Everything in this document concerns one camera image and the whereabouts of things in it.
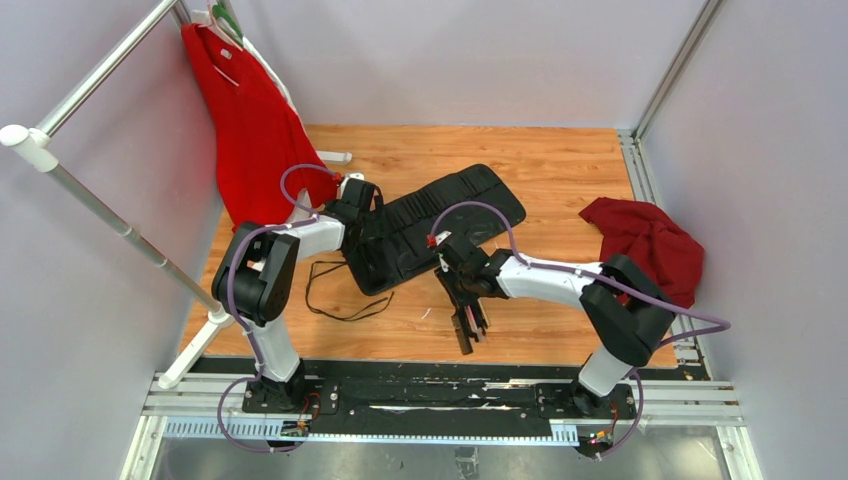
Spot black angled brush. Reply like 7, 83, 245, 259
472, 300, 489, 342

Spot black makeup brush roll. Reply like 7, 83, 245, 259
341, 164, 526, 295

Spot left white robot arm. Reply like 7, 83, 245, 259
212, 175, 384, 413

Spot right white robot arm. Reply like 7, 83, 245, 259
427, 232, 675, 417

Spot black comb brush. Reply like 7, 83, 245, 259
451, 309, 473, 355

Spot red hanging shirt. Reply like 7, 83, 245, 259
181, 24, 338, 225

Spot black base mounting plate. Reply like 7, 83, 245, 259
242, 360, 636, 438

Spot dark red crumpled cloth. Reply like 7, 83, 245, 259
579, 197, 705, 308

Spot green white hangers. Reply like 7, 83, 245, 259
189, 1, 244, 50

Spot metal clothes rack pole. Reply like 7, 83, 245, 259
1, 1, 220, 390

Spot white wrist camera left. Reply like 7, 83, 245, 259
343, 172, 365, 182

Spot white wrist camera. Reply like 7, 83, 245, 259
343, 172, 365, 182
427, 231, 451, 249

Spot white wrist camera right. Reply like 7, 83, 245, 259
427, 231, 451, 249

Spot pink handled makeup brush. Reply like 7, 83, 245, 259
465, 306, 485, 342

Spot black tie cord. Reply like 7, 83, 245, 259
305, 260, 395, 323

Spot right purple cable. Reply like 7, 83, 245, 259
427, 200, 731, 458

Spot aluminium frame post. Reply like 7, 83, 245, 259
632, 0, 724, 141

